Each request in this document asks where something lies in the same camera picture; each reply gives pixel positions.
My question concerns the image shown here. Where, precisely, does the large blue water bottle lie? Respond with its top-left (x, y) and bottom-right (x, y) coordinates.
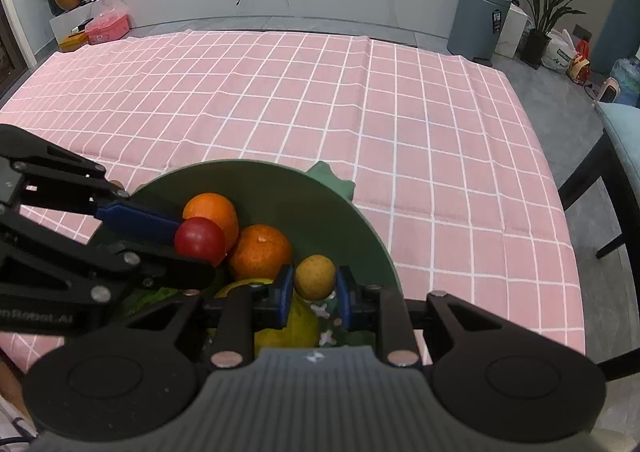
top-left (611, 57), bottom-right (640, 106)

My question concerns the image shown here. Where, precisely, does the black bench with blue cushion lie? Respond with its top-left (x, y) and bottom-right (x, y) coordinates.
top-left (557, 102), bottom-right (640, 383)

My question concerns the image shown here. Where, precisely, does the small pink appliance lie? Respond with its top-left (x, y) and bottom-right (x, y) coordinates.
top-left (597, 77), bottom-right (622, 106)

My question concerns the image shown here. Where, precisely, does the long-leaf plant in black pot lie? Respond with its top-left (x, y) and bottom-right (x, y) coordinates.
top-left (510, 0), bottom-right (606, 69)

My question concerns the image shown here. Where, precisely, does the white plastic bag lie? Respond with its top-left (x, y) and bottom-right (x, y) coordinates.
top-left (541, 29), bottom-right (576, 72)

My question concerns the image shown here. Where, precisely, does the yellow box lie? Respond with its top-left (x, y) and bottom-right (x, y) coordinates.
top-left (59, 31), bottom-right (90, 53)

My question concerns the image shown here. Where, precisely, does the pink plastic storage box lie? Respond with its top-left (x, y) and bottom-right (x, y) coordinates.
top-left (85, 10), bottom-right (132, 46)

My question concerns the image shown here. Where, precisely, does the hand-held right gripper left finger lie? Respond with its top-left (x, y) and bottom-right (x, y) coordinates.
top-left (120, 266), bottom-right (294, 367)

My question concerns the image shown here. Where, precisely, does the green plastic colander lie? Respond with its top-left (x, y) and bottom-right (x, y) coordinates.
top-left (87, 159), bottom-right (401, 350)

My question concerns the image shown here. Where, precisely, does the grey pedal trash bin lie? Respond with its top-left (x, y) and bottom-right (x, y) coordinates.
top-left (446, 0), bottom-right (512, 66)

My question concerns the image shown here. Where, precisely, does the orange and red bag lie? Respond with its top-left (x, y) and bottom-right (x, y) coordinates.
top-left (566, 40), bottom-right (591, 83)

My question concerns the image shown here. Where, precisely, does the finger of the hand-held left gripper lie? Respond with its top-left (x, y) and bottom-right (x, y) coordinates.
top-left (0, 125), bottom-right (181, 238)
top-left (0, 232), bottom-right (216, 305)

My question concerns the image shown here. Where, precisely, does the pink checked tablecloth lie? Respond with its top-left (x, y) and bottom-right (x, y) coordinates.
top-left (0, 30), bottom-right (587, 373)

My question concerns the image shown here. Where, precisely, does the green cucumber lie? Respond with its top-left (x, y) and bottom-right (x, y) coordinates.
top-left (120, 285), bottom-right (176, 315)

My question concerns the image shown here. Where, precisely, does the orange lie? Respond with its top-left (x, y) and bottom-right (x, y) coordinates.
top-left (182, 193), bottom-right (240, 253)
top-left (228, 225), bottom-right (294, 282)

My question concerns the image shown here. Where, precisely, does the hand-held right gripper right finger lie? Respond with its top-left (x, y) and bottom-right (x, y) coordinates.
top-left (337, 266), bottom-right (503, 367)

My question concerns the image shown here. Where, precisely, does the red tomato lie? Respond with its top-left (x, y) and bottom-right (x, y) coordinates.
top-left (174, 216), bottom-right (227, 267)

